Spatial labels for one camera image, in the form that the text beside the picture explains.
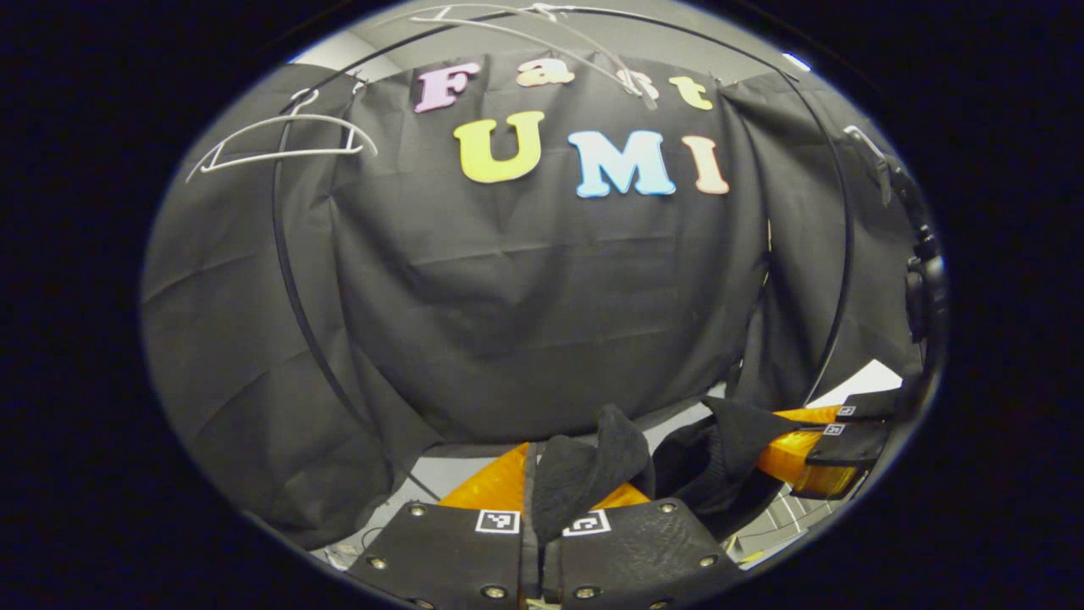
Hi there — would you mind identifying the black knit jacket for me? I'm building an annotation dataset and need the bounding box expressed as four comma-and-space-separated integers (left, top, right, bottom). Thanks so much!
529, 396, 801, 543

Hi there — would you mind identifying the black clothes rack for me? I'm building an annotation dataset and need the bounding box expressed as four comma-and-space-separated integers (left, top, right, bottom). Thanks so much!
271, 4, 854, 502

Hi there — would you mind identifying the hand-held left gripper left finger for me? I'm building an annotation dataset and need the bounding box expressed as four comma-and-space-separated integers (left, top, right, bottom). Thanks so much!
346, 442, 539, 610

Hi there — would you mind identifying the white clothes hanger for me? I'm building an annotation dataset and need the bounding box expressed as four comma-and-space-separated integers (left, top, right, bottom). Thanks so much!
432, 4, 657, 111
186, 87, 379, 183

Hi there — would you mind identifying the white flat board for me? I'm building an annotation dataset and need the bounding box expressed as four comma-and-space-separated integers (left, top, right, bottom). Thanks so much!
805, 360, 903, 409

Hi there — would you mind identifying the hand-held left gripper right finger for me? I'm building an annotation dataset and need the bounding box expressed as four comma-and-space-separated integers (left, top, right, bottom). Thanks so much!
542, 483, 750, 610

